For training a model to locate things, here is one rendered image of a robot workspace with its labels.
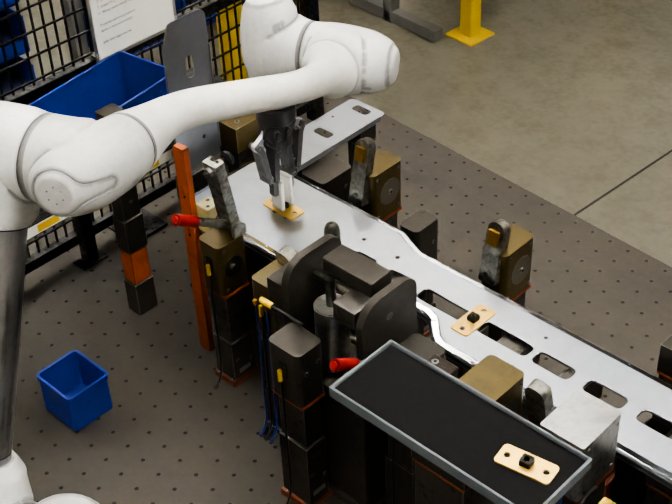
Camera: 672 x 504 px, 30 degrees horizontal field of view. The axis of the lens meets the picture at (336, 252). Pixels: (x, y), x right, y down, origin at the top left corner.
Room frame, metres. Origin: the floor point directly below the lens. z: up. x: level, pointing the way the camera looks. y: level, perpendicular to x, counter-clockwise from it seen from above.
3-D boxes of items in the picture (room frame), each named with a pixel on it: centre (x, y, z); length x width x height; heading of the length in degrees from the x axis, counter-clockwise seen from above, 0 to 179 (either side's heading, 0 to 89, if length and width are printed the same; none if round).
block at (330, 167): (2.17, 0.00, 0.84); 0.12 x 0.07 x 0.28; 135
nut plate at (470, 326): (1.64, -0.23, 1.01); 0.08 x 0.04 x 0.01; 134
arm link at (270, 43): (1.97, 0.09, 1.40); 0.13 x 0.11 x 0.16; 64
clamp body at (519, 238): (1.82, -0.33, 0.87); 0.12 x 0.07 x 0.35; 135
